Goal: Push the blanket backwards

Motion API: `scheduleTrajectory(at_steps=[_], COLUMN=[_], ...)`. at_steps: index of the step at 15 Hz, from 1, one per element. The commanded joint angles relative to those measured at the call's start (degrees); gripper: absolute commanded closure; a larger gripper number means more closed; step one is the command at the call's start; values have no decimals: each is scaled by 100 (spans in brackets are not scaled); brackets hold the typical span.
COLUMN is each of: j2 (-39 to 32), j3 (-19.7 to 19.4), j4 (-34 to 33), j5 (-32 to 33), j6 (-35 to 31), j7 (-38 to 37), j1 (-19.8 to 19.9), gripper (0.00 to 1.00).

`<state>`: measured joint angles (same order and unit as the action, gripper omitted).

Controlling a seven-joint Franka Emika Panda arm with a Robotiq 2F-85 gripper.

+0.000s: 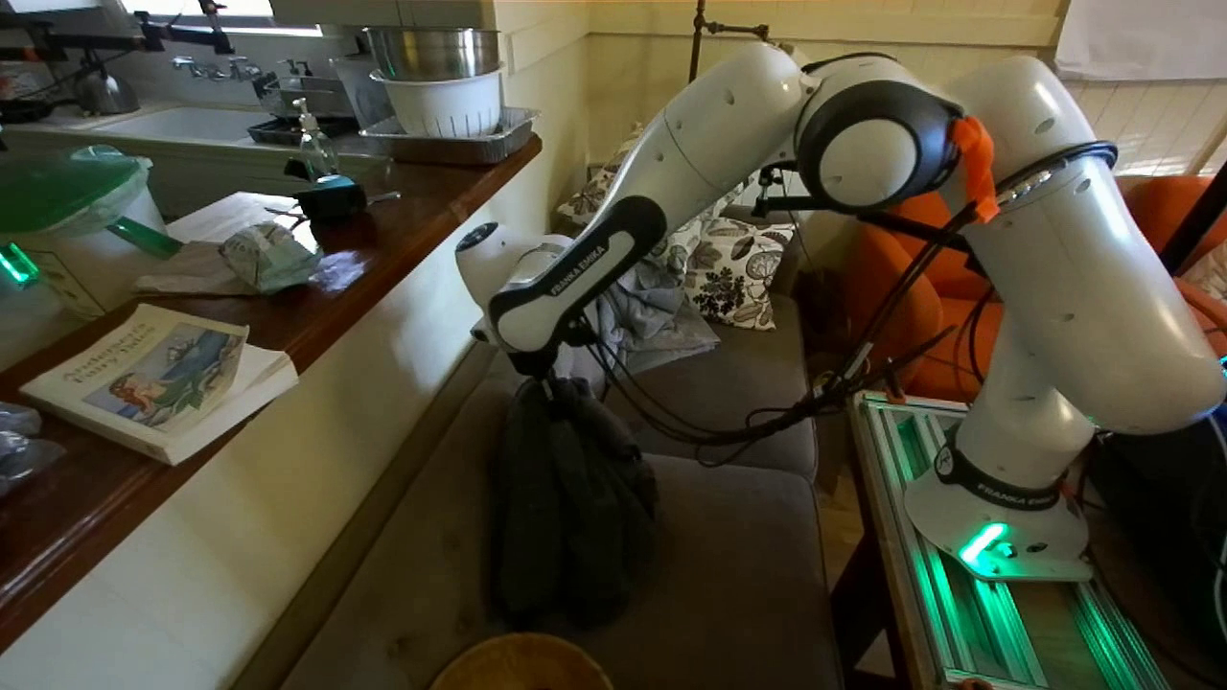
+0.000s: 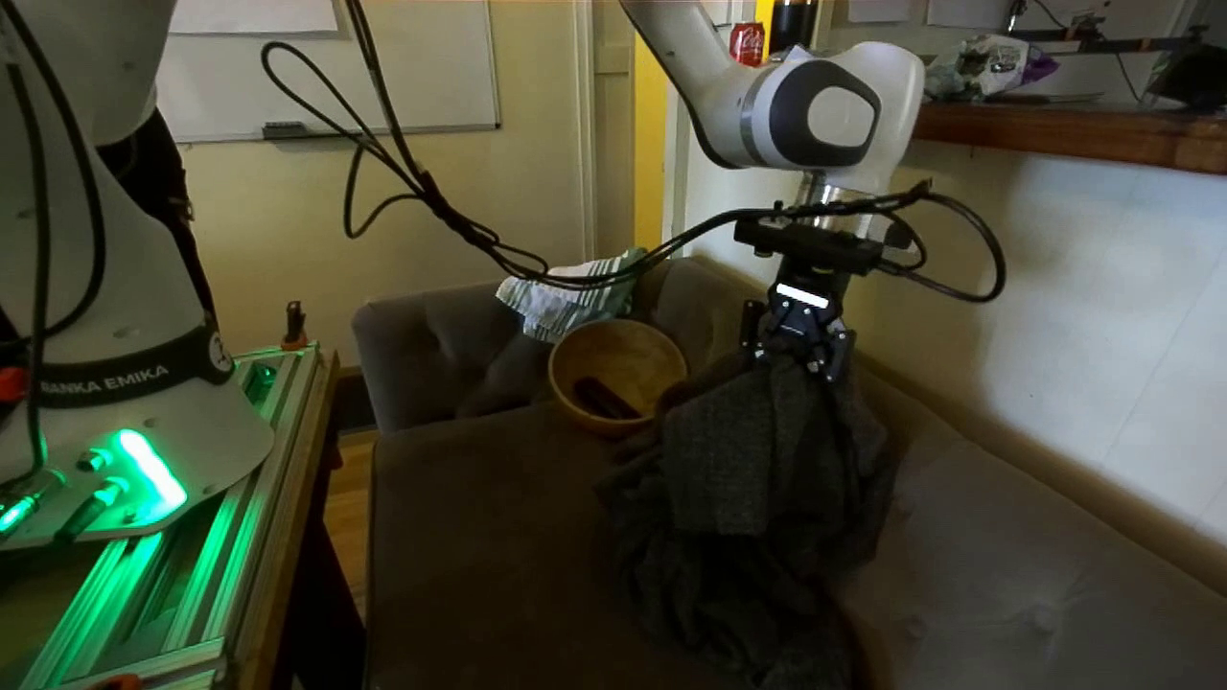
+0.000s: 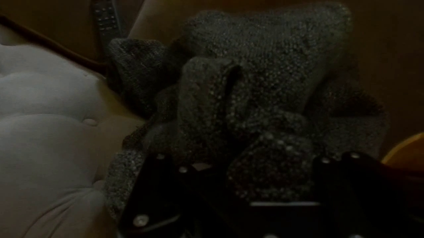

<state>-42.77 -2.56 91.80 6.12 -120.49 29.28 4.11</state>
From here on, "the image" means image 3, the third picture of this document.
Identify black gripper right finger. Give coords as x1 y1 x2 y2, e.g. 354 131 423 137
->
312 150 424 238

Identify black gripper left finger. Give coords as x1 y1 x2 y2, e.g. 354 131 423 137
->
117 150 218 238

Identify dark grey knitted blanket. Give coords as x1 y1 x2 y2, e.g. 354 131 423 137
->
104 1 391 222

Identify round wooden bowl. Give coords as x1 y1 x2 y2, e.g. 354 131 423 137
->
381 131 424 178

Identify grey tufted sofa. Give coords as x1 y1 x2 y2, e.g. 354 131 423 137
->
0 0 424 238

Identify black remote control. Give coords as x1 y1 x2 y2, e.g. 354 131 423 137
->
90 0 124 43

